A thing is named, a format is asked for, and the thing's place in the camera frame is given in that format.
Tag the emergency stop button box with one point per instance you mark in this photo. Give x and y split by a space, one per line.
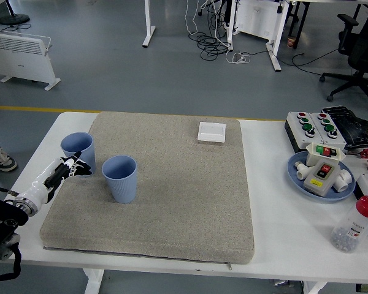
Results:
366 183

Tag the blue ribbed plastic cup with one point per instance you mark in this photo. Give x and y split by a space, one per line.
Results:
122 190
87 150

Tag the blue round plate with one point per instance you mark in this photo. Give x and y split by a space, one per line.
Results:
294 180

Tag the black office chair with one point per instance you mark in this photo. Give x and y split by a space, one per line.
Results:
363 55

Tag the grey-brown cushion mat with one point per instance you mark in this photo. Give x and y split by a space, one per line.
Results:
171 199

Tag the grey red-black switch box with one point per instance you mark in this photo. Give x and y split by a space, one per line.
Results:
316 183

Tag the black fan stand base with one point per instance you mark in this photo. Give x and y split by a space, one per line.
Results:
14 19

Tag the cream three-button switch box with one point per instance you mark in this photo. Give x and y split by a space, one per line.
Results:
314 157

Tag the person's shoe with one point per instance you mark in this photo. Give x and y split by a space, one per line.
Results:
3 162

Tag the white push-button control box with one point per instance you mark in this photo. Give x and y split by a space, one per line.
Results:
297 134
338 141

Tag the white desk leg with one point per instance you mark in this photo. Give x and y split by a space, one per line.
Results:
148 21
274 58

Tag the black ridged tool case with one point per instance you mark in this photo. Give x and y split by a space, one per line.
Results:
352 125

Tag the white table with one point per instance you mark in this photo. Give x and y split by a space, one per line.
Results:
279 229

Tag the white wall switch plate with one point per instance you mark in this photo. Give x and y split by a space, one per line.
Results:
211 132

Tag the clear bottle with red cap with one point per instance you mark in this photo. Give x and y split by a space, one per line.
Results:
354 226

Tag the white pipe fitting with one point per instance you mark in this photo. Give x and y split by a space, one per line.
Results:
302 174
345 180

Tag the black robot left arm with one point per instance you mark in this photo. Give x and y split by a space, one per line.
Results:
0 220

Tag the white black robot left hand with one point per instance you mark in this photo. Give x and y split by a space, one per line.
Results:
36 188

